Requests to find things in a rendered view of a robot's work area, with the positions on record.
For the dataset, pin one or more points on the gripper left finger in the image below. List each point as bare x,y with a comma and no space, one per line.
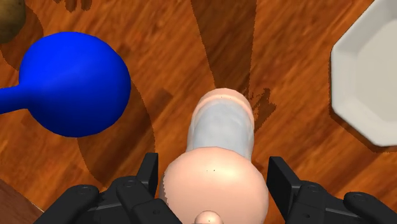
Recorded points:
136,195

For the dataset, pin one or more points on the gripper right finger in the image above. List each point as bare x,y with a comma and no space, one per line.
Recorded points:
297,195

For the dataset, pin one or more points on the pale pink and grey bottle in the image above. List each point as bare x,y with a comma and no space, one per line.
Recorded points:
217,167

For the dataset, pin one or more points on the blue round-bellied vase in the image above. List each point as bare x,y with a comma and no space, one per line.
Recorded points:
71,83

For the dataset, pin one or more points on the white octagonal plate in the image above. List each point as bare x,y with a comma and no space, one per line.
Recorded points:
369,77

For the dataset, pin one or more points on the brown potato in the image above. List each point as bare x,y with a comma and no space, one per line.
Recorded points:
9,18

